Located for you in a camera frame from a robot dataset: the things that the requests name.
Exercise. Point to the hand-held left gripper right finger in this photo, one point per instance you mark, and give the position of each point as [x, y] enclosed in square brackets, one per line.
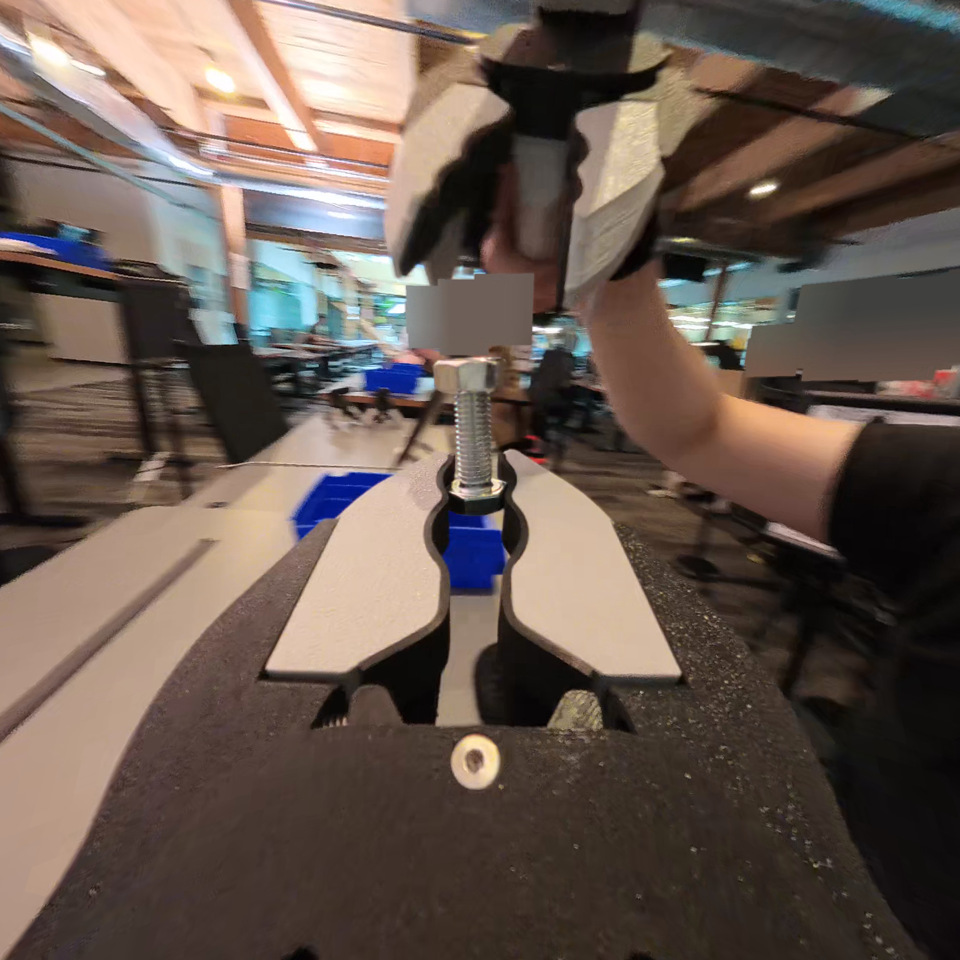
[577, 592]

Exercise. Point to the silver hex bolt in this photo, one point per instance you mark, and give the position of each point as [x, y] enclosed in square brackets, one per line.
[472, 420]

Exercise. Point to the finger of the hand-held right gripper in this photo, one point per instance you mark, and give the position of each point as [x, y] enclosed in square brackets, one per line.
[615, 195]
[442, 142]

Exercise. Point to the person's right hand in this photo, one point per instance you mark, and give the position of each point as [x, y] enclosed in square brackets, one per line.
[502, 251]

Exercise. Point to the black fabric chair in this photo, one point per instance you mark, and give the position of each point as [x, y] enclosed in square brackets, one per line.
[232, 405]

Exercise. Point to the person's right forearm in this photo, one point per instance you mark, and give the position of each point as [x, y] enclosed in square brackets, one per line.
[675, 390]

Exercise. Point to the blue plastic divided bin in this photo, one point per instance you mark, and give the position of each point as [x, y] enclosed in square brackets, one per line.
[330, 502]

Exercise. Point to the silver hex nut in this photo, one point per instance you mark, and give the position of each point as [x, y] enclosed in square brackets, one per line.
[476, 499]

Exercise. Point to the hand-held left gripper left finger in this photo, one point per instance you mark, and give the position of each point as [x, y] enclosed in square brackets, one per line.
[367, 585]

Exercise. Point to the blue storage bin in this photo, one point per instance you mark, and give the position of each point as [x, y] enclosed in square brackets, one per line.
[394, 379]

